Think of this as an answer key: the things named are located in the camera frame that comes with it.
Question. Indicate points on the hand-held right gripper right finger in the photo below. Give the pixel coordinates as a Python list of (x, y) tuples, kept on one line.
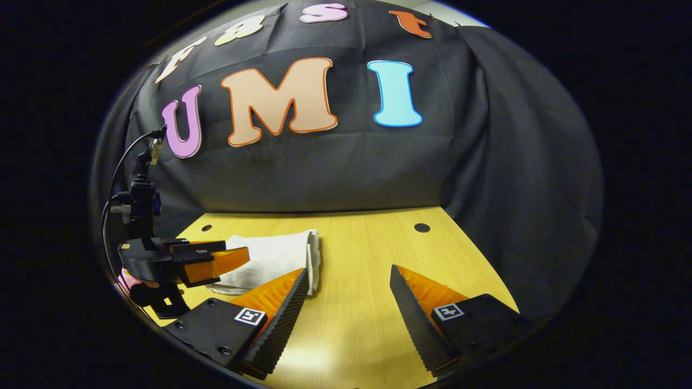
[(416, 324)]

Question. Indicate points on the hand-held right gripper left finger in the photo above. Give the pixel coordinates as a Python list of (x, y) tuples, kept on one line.
[(281, 324)]

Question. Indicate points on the white jeans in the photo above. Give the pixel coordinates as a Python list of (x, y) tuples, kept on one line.
[(270, 256)]

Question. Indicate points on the black backdrop cloth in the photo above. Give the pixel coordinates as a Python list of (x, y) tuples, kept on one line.
[(351, 173)]

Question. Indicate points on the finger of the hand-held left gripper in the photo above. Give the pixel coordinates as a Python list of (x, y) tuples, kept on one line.
[(216, 265)]

